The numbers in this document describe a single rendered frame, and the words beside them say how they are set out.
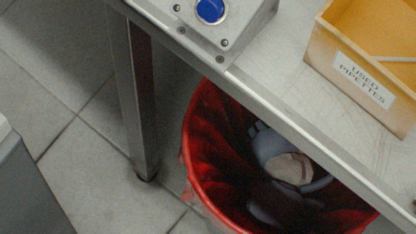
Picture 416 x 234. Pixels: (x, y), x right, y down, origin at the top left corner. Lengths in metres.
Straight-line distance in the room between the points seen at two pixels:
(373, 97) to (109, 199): 0.97
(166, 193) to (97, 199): 0.14
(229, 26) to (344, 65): 0.11
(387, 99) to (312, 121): 0.08
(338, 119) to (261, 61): 0.09
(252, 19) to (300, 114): 0.10
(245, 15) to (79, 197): 0.98
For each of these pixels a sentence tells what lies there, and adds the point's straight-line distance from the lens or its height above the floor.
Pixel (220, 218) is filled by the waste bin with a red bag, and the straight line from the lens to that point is 1.22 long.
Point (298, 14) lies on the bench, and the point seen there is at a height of 0.88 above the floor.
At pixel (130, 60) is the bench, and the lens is 1.09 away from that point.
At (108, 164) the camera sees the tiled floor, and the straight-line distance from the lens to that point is 1.70.
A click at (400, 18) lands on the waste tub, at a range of 0.87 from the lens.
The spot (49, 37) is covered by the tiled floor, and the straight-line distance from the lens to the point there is 1.82.
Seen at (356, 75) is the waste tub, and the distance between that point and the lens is 0.78.
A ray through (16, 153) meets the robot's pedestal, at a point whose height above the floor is 0.85.
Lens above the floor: 1.63
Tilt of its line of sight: 71 degrees down
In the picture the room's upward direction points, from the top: 6 degrees clockwise
